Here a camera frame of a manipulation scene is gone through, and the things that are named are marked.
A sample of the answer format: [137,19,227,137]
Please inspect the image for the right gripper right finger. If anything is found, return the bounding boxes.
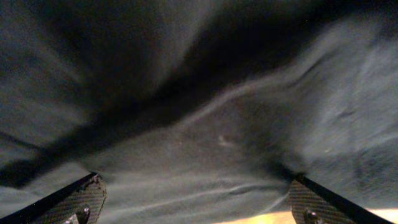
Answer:
[289,174,392,224]

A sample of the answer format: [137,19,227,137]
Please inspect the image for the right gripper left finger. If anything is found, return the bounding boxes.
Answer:
[1,172,107,224]

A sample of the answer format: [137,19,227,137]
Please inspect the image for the black nike t-shirt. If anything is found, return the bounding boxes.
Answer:
[1,0,397,223]

